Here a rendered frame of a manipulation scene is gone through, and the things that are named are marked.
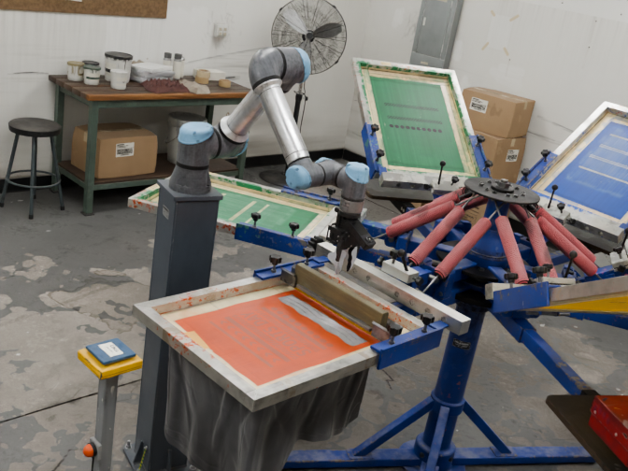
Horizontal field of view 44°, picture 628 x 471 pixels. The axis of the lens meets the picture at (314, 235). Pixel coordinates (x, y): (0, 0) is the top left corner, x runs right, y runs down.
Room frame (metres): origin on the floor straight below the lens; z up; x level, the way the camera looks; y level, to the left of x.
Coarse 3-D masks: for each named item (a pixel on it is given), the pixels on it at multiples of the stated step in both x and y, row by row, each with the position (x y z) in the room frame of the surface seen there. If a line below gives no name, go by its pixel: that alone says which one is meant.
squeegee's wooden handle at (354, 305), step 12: (300, 264) 2.46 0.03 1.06; (300, 276) 2.44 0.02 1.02; (312, 276) 2.40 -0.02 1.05; (324, 276) 2.40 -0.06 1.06; (312, 288) 2.40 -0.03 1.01; (324, 288) 2.36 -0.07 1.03; (336, 288) 2.33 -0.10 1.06; (336, 300) 2.32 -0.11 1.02; (348, 300) 2.29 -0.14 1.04; (360, 300) 2.26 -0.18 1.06; (348, 312) 2.28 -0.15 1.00; (360, 312) 2.25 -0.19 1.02; (372, 312) 2.22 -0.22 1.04; (384, 312) 2.20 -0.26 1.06; (372, 324) 2.21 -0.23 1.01; (384, 324) 2.20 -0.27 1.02
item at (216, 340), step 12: (252, 300) 2.34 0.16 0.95; (264, 300) 2.35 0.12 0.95; (276, 300) 2.37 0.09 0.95; (312, 300) 2.42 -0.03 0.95; (216, 312) 2.21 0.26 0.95; (228, 312) 2.22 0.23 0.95; (240, 312) 2.24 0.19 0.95; (288, 312) 2.29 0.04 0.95; (324, 312) 2.34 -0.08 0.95; (180, 324) 2.09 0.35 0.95; (192, 324) 2.10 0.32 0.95; (204, 324) 2.11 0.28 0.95; (204, 336) 2.04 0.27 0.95; (216, 336) 2.05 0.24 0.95; (216, 348) 1.99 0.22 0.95
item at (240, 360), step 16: (336, 320) 2.30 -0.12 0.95; (336, 336) 2.18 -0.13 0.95; (368, 336) 2.22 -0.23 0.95; (224, 352) 1.97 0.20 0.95; (240, 352) 1.99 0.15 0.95; (320, 352) 2.07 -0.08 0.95; (336, 352) 2.08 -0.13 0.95; (240, 368) 1.90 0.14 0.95; (256, 368) 1.91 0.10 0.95; (272, 368) 1.93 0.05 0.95; (288, 368) 1.94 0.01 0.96; (304, 368) 1.96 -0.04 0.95; (256, 384) 1.83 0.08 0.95
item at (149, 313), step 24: (216, 288) 2.31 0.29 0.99; (240, 288) 2.36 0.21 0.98; (264, 288) 2.44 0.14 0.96; (360, 288) 2.51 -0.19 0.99; (144, 312) 2.06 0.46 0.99; (168, 336) 1.97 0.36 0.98; (192, 360) 1.89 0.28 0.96; (216, 360) 1.86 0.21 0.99; (360, 360) 2.00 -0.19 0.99; (240, 384) 1.76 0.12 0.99; (288, 384) 1.80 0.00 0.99; (312, 384) 1.86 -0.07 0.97
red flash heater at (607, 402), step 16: (592, 400) 1.83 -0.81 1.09; (608, 400) 1.81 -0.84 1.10; (624, 400) 1.83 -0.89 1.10; (592, 416) 1.81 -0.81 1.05; (608, 416) 1.76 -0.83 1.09; (624, 416) 1.74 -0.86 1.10; (608, 432) 1.74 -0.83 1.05; (624, 432) 1.69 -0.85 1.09; (624, 448) 1.67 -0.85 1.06; (624, 464) 1.66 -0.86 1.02
